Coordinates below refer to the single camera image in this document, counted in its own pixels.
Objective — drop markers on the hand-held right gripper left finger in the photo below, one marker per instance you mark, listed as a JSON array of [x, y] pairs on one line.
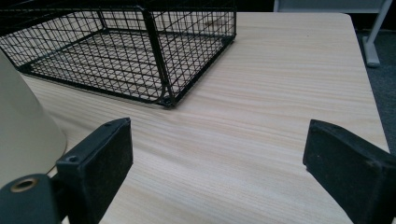
[[96, 161]]

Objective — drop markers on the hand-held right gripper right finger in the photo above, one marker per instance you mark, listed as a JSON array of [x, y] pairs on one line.
[[348, 165]]

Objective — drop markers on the cream cone-shaped object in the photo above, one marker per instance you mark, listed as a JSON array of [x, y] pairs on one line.
[[21, 124]]

